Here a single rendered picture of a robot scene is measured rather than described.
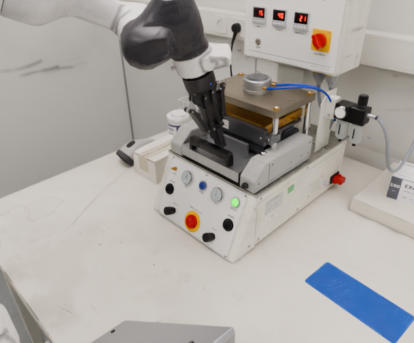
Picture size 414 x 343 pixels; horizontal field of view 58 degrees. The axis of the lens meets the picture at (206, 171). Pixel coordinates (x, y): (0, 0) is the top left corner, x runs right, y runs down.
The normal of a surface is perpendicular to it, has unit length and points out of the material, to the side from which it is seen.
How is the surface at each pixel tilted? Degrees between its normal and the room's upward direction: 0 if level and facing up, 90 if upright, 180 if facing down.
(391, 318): 0
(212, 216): 65
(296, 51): 90
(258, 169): 41
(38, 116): 90
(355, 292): 0
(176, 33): 101
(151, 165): 90
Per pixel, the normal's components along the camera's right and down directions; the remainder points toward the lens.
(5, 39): 0.70, 0.36
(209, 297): -0.02, -0.85
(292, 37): -0.72, 0.38
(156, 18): -0.04, 0.48
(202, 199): -0.66, -0.01
